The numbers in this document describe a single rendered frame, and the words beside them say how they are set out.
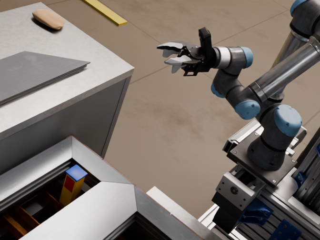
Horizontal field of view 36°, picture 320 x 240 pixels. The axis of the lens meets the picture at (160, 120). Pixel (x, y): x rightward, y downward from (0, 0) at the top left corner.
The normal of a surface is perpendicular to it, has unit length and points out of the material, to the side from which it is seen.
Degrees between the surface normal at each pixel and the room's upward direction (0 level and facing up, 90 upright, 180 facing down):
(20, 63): 0
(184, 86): 0
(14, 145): 90
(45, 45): 0
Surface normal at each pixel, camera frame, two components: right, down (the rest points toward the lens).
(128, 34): 0.30, -0.74
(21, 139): 0.77, 0.56
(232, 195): -0.59, 0.35
